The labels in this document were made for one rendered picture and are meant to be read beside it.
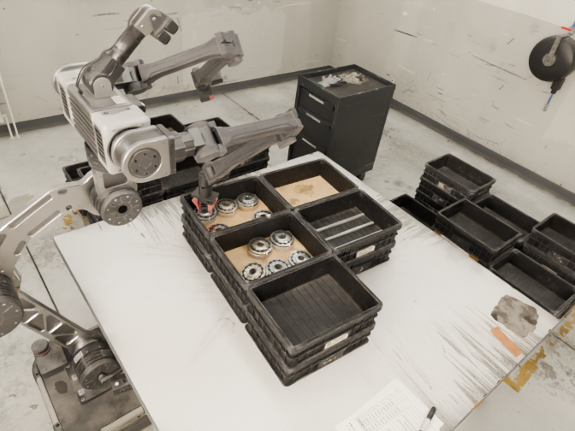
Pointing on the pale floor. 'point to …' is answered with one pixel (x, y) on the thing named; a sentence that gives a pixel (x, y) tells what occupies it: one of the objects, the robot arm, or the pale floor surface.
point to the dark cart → (342, 118)
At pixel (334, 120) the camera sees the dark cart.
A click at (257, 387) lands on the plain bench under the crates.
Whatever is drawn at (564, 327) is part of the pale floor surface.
